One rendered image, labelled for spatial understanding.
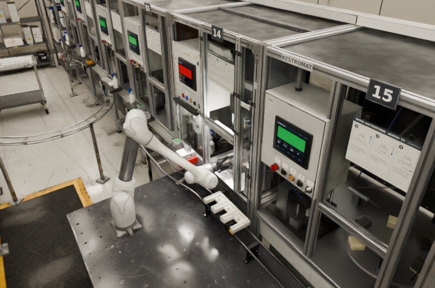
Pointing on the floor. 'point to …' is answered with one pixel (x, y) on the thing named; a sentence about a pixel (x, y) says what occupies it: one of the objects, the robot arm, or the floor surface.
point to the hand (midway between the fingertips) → (232, 159)
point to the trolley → (17, 99)
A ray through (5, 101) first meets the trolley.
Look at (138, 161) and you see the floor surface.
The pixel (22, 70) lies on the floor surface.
